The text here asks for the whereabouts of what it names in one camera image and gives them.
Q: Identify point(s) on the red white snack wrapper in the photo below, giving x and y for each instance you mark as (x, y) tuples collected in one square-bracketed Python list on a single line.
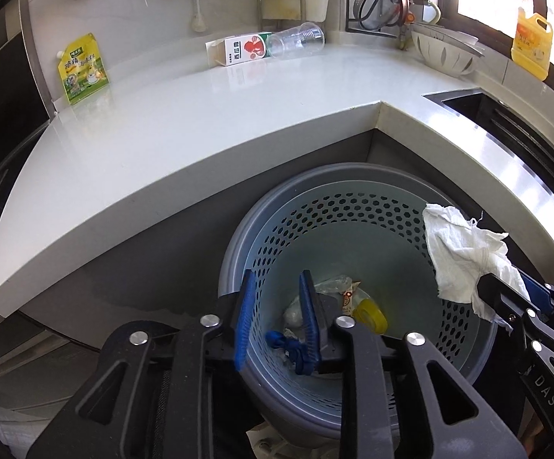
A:
[(348, 299)]

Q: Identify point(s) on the yellow detergent bottle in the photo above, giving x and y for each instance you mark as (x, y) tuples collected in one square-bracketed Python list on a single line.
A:
[(533, 43)]

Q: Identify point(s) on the white tissue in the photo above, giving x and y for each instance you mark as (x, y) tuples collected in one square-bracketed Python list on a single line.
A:
[(458, 258)]

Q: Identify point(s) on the yellow plastic lid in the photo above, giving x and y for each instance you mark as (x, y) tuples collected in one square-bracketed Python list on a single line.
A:
[(370, 315)]

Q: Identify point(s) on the clear plastic bag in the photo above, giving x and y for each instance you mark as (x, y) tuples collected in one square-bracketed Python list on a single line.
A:
[(334, 286)]

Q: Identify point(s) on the green leaf pattern bowl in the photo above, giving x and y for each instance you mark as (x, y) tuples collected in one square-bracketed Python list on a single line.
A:
[(444, 55)]

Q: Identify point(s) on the black sink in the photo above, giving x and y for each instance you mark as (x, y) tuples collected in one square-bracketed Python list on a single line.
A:
[(516, 119)]

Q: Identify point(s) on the blue white bottle brush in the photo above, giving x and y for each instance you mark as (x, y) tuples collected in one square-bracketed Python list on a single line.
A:
[(196, 5)]

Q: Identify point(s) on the yellow green spout pouch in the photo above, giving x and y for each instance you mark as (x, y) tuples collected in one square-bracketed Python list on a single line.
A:
[(81, 69)]

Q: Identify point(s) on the blue perforated waste bin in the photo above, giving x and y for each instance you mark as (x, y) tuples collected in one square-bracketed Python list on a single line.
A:
[(282, 229)]

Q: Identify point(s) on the clear plastic cup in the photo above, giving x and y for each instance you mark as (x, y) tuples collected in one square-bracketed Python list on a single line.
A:
[(296, 40)]

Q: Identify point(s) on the black dish rack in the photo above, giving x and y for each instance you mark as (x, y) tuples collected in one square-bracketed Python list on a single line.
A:
[(351, 5)]

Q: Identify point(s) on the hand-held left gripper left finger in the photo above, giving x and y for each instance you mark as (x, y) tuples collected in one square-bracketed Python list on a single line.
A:
[(244, 320)]

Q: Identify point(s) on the blue pattern bowl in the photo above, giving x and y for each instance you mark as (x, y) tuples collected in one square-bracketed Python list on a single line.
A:
[(449, 34)]

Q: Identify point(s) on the white red green carton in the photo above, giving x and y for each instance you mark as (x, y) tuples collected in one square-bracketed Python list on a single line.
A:
[(238, 50)]

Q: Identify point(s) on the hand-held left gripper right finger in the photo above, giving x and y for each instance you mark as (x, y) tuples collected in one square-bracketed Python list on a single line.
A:
[(308, 325)]

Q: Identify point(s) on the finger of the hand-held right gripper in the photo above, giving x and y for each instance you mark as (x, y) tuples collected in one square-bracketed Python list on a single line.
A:
[(497, 296), (540, 291)]

